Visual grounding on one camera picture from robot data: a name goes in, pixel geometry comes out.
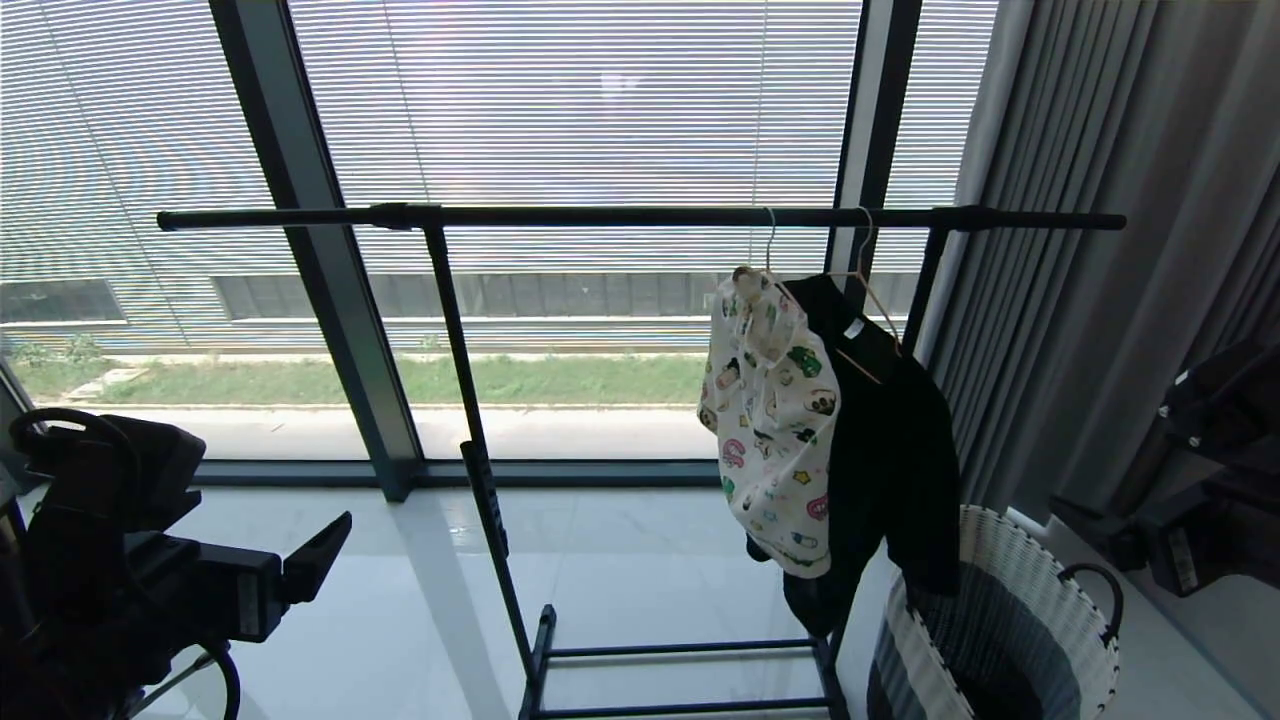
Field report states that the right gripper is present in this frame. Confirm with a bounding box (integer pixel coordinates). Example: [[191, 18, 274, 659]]
[[1105, 480, 1280, 599]]

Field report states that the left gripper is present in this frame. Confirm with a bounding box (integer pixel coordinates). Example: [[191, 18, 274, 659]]
[[130, 512, 354, 644]]

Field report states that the black t-shirt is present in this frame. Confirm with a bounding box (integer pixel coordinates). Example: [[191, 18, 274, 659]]
[[745, 273, 963, 641]]

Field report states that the pink clothes hanger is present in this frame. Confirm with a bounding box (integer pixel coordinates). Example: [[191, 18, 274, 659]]
[[825, 207, 906, 386], [735, 207, 791, 301]]

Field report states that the cream printed garment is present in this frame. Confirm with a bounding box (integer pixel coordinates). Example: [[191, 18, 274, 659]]
[[697, 265, 843, 581]]

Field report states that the white laundry basket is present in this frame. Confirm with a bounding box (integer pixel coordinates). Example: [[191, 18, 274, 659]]
[[866, 505, 1126, 720]]

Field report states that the black clothes rack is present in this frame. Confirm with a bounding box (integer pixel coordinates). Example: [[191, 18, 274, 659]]
[[157, 203, 1128, 720]]

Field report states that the window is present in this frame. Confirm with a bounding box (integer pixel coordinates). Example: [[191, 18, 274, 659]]
[[0, 0, 1001, 503]]

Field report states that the grey curtain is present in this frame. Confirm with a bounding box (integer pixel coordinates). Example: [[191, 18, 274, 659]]
[[915, 0, 1280, 526]]

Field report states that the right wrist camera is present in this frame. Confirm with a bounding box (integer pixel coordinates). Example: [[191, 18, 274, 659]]
[[1160, 340, 1280, 471]]

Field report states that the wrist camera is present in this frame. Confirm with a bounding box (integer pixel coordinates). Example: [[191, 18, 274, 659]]
[[8, 408, 206, 533], [1160, 340, 1280, 471]]

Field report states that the black cable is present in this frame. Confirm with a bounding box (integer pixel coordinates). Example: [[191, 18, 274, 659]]
[[195, 640, 243, 720]]

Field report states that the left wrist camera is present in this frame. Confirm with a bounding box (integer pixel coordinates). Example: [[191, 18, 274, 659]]
[[8, 408, 206, 533]]

